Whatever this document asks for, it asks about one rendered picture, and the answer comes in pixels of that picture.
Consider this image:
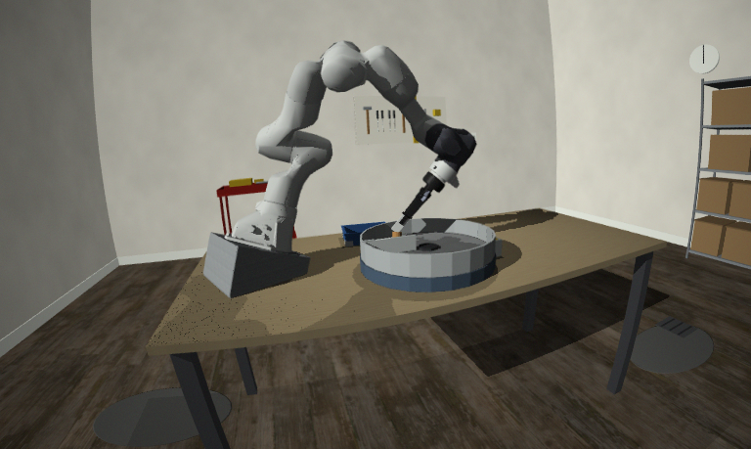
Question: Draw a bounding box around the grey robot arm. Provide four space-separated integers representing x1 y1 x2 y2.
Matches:
224 40 477 252

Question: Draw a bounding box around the blue shallow tray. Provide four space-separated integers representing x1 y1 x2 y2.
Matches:
341 222 386 247

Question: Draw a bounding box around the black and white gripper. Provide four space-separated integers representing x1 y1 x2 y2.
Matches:
391 171 445 232

